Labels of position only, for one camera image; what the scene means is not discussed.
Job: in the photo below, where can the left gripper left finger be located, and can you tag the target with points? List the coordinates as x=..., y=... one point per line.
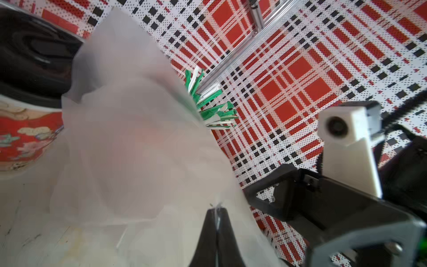
x=206, y=250

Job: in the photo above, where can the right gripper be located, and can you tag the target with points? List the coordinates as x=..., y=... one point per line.
x=335, y=218

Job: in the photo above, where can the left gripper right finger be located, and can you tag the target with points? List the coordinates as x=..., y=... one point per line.
x=228, y=253

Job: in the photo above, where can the clear plastic carrier bag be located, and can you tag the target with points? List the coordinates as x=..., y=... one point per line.
x=129, y=179

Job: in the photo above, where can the red milk tea cup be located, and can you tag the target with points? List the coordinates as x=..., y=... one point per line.
x=36, y=65

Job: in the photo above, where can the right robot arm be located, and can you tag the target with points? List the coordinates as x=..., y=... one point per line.
x=402, y=169

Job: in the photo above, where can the green white wrapped straws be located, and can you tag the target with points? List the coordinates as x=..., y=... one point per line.
x=220, y=117

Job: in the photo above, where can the black wall hook rail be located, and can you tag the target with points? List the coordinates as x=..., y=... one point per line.
x=254, y=4

